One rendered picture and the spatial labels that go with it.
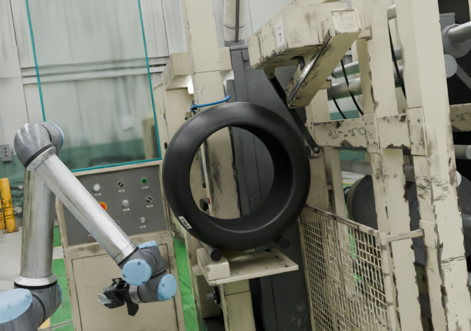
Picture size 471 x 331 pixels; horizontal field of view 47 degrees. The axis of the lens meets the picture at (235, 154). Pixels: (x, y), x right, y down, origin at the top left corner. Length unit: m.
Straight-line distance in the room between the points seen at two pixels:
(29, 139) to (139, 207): 1.09
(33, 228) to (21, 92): 9.35
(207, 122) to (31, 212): 0.71
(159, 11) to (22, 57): 2.95
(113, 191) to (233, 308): 0.85
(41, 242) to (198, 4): 1.24
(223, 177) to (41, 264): 0.89
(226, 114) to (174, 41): 9.85
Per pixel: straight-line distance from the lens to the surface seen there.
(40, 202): 2.02
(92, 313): 2.90
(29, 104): 11.38
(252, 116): 2.10
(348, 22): 1.91
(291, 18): 1.95
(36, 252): 2.07
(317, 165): 2.52
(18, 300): 1.96
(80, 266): 2.84
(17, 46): 11.46
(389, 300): 1.83
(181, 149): 2.06
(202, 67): 2.48
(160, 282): 1.97
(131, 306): 2.16
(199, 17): 2.52
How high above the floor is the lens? 1.39
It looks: 3 degrees down
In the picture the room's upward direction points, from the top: 8 degrees counter-clockwise
